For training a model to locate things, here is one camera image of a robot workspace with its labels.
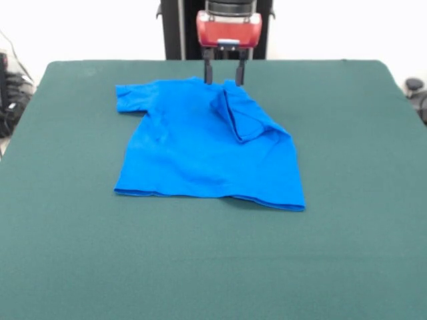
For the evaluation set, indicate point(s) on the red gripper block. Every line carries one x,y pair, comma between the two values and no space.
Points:
228,31

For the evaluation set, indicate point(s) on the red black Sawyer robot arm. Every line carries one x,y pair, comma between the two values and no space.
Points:
230,6

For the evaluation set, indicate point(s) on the dark green table cloth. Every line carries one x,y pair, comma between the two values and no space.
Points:
267,260

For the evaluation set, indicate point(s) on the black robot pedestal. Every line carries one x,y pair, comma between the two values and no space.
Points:
180,30

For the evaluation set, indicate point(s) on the blue shirt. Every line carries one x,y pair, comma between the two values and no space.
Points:
207,156

